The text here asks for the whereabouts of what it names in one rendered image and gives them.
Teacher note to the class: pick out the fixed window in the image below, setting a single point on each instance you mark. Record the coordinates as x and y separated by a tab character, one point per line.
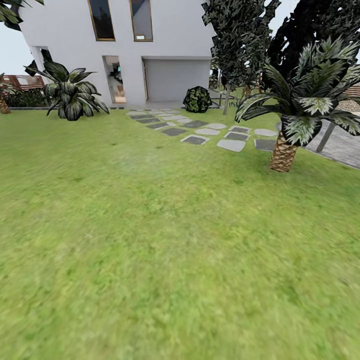
114	77

